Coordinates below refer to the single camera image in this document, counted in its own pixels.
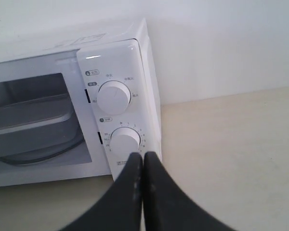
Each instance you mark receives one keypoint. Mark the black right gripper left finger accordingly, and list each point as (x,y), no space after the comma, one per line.
(120,208)

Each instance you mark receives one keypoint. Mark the white lidded plastic container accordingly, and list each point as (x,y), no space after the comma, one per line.
(35,113)

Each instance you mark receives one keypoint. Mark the glass turntable plate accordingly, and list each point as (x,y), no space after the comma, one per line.
(40,155)

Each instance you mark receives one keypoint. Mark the white microwave oven body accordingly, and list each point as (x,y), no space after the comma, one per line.
(77,61)

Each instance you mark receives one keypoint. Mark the lower white timer knob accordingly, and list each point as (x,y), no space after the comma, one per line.
(124,141)

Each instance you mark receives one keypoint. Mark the upper white power knob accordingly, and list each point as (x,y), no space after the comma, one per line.
(113,97)

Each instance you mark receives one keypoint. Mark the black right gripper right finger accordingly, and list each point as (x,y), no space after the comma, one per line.
(167,207)

